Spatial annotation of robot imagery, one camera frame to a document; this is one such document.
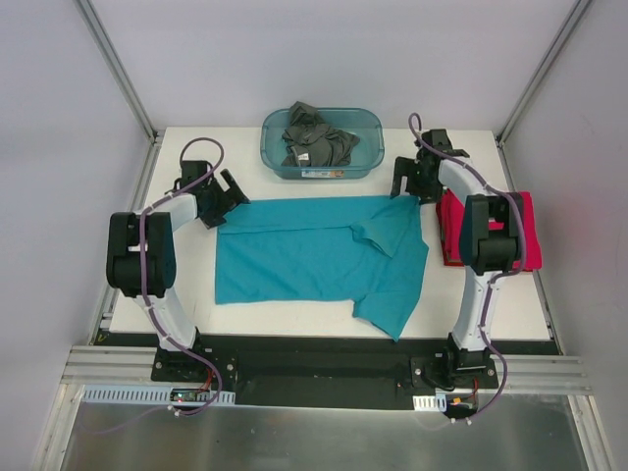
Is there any teal t shirt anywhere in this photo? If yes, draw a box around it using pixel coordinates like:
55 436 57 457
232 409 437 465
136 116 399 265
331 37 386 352
215 195 429 340

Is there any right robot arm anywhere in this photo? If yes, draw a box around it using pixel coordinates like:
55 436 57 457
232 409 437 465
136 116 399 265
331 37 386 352
391 130 527 353

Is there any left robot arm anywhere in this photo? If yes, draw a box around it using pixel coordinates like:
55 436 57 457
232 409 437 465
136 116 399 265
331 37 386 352
106 160 250 382

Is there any folded red t shirt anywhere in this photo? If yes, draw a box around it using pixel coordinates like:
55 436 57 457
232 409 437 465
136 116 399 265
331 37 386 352
436 189 543 272

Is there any teal plastic bin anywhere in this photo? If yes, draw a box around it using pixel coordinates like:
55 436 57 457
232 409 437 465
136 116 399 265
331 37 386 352
260 107 385 180

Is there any dark grey crumpled shirt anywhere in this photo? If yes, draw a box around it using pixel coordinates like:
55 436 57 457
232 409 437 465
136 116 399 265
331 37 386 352
282 101 360 168

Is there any left aluminium frame post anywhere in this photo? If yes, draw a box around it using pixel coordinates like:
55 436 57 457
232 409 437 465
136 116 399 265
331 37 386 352
73 0 159 143

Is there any aluminium frame post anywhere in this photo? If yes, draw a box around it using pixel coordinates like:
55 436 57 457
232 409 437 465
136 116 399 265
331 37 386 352
73 0 159 143
496 0 595 148

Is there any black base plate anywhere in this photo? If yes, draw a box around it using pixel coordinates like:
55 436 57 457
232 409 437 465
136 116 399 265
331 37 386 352
150 336 509 410

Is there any left white cable duct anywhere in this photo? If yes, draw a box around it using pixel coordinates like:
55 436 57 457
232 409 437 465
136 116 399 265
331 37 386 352
82 386 236 408

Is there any white cable duct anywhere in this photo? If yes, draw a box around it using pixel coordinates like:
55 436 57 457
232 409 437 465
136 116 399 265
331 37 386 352
412 393 447 413
82 386 236 408

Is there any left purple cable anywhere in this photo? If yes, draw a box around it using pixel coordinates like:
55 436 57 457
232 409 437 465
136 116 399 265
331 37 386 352
78 137 227 436

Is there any aluminium front rail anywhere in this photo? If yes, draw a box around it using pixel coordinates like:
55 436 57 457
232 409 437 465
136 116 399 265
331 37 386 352
62 345 593 395

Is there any right aluminium frame post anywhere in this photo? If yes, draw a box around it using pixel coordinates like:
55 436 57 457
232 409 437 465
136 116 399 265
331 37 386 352
496 0 595 148

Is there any right white cable duct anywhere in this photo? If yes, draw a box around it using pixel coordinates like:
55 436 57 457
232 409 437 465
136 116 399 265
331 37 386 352
412 393 447 413

